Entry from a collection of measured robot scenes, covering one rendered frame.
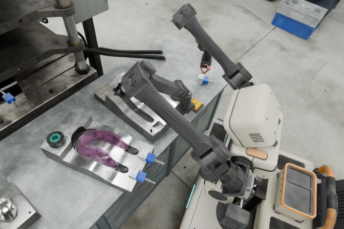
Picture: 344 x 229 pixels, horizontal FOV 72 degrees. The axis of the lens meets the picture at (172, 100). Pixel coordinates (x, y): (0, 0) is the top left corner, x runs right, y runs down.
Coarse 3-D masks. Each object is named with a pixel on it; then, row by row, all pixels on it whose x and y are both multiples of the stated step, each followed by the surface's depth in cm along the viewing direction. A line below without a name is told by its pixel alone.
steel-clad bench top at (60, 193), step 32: (128, 64) 174; (160, 64) 177; (192, 64) 180; (192, 96) 159; (32, 128) 133; (128, 128) 138; (0, 160) 120; (32, 160) 122; (32, 192) 111; (64, 192) 113; (96, 192) 114; (32, 224) 103; (64, 224) 104
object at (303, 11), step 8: (288, 0) 377; (296, 0) 370; (280, 8) 357; (288, 8) 349; (296, 8) 374; (304, 8) 369; (312, 8) 362; (320, 8) 355; (288, 16) 355; (296, 16) 348; (304, 16) 341; (312, 16) 334; (320, 16) 361; (312, 24) 339
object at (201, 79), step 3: (201, 75) 165; (198, 78) 163; (201, 78) 163; (204, 78) 165; (207, 78) 165; (198, 81) 165; (201, 81) 164; (204, 81) 164; (207, 81) 164; (210, 81) 165; (213, 81) 165; (216, 81) 165
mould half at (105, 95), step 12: (108, 84) 151; (96, 96) 147; (108, 96) 136; (108, 108) 146; (120, 108) 134; (144, 108) 138; (132, 120) 132; (144, 120) 132; (156, 120) 133; (144, 132) 131; (156, 132) 128
